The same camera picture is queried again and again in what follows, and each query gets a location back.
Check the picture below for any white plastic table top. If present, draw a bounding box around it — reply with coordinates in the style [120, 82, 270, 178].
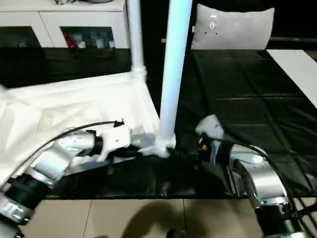
[0, 70, 177, 186]

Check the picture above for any dark robot foot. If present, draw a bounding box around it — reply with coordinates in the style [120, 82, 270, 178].
[167, 228, 186, 238]

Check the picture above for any black metal bench leg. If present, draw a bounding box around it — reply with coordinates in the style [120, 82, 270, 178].
[294, 205, 317, 219]

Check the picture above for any tall black cabinet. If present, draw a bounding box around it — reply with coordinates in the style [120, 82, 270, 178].
[128, 0, 199, 50]

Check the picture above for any white flat board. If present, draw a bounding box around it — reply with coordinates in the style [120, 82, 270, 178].
[266, 49, 317, 110]

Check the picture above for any grey cushion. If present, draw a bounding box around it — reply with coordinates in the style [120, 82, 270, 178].
[190, 3, 275, 50]

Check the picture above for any black bar with red mark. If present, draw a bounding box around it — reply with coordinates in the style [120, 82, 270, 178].
[269, 37, 317, 43]

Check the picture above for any white cabinet with glass doors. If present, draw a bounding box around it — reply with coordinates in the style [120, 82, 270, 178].
[0, 0, 131, 49]

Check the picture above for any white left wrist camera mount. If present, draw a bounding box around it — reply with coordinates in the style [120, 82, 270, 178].
[98, 123, 134, 162]

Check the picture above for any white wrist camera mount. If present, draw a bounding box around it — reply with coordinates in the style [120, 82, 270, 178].
[98, 123, 134, 162]
[195, 114, 225, 142]

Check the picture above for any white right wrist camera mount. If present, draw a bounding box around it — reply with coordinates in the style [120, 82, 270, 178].
[195, 114, 225, 142]

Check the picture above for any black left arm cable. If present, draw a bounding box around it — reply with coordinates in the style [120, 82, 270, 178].
[12, 119, 125, 179]

